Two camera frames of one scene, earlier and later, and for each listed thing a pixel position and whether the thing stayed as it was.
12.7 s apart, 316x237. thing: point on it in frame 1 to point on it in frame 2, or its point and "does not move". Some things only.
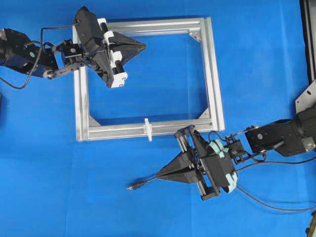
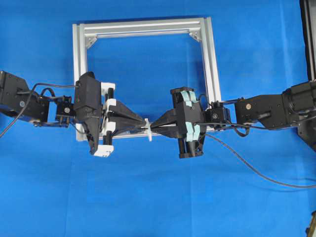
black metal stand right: (307, 98) does not move
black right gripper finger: (191, 176) to (171, 130)
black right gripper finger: (183, 162) to (173, 115)
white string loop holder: (147, 128) does not move
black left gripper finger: (128, 53) to (121, 125)
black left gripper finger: (121, 40) to (121, 110)
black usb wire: (138, 185) to (242, 158)
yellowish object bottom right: (311, 231) does not move
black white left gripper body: (107, 62) to (93, 99)
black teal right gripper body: (212, 162) to (191, 128)
